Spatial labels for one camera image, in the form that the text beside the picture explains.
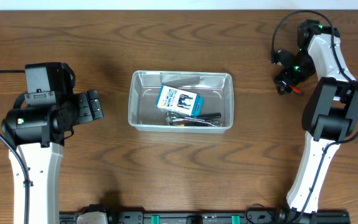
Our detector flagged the red handled pliers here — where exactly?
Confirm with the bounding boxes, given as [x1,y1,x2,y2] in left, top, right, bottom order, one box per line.
[289,85,304,95]

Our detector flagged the claw hammer black handle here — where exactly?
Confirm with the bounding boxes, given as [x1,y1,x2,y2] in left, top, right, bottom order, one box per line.
[165,111,222,125]

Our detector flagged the clear plastic container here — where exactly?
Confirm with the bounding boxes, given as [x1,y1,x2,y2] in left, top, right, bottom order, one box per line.
[128,70,234,134]

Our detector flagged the blue white cardboard box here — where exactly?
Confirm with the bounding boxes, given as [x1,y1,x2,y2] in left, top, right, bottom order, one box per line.
[156,85,204,116]

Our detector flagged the silver combination wrench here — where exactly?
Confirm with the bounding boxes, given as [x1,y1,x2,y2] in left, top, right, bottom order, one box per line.
[167,114,222,128]

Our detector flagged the screwdriver yellow black handle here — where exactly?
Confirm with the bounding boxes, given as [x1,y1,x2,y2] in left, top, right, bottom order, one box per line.
[169,122,210,127]

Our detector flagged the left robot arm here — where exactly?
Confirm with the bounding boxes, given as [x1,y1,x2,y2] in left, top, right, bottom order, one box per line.
[2,62,103,223]

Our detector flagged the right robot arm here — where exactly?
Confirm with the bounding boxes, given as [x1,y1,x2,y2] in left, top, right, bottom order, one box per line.
[272,19,358,213]

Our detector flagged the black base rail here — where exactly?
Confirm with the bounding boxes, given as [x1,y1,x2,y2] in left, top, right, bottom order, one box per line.
[59,208,351,224]

